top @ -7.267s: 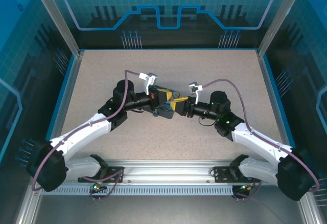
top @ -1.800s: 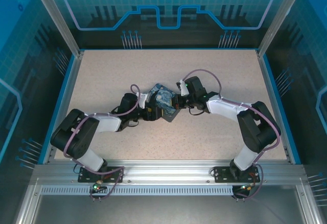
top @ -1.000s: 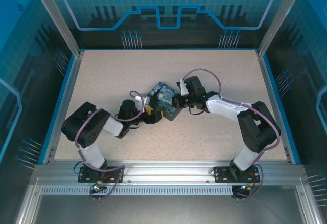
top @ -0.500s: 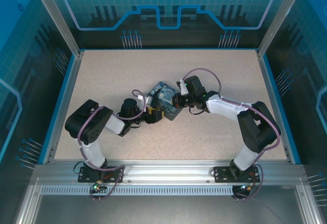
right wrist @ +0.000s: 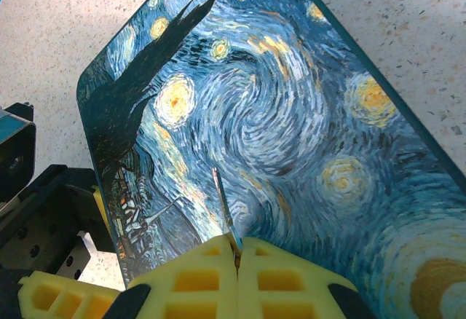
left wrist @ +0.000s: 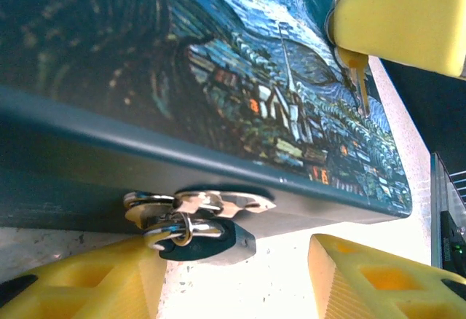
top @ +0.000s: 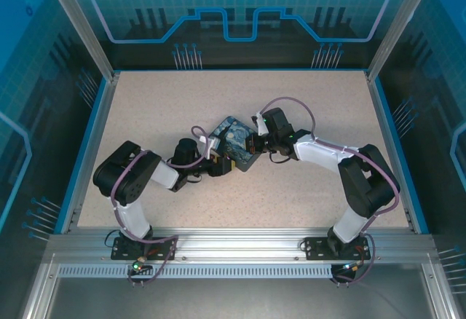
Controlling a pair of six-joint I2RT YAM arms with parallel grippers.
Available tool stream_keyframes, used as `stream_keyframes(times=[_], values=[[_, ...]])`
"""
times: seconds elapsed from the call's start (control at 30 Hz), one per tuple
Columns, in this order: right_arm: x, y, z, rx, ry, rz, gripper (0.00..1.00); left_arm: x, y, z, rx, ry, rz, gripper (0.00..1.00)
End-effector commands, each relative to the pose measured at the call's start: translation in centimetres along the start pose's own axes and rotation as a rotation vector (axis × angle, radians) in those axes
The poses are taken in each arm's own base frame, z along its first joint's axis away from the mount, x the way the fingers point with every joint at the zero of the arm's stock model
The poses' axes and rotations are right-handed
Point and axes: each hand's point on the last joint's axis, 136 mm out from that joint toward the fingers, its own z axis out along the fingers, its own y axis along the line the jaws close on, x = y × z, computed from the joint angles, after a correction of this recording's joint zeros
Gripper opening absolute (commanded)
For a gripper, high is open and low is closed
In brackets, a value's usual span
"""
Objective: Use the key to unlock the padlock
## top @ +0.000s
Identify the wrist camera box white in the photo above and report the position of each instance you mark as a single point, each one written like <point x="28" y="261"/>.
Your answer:
<point x="260" y="124"/>
<point x="205" y="148"/>

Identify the connector with green light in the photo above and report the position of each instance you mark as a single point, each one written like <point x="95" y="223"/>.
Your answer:
<point x="351" y="266"/>
<point x="140" y="263"/>

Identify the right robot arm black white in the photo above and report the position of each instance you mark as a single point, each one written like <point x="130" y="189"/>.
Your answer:
<point x="364" y="184"/>

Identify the aluminium frame post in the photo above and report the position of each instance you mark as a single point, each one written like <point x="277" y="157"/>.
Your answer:
<point x="397" y="24"/>
<point x="80" y="24"/>

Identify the starry night print tin box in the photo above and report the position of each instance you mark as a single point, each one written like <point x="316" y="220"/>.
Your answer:
<point x="233" y="140"/>

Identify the aluminium front rail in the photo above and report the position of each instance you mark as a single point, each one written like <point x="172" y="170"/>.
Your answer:
<point x="236" y="242"/>

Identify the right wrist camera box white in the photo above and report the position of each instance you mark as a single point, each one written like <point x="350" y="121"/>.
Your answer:
<point x="260" y="124"/>

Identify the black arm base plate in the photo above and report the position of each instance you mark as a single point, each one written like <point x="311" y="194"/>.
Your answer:
<point x="316" y="248"/>
<point x="123" y="250"/>

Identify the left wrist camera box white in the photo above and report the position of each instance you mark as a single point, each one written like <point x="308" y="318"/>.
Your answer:
<point x="205" y="148"/>

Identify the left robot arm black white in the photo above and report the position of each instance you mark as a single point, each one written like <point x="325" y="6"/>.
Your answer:
<point x="127" y="173"/>

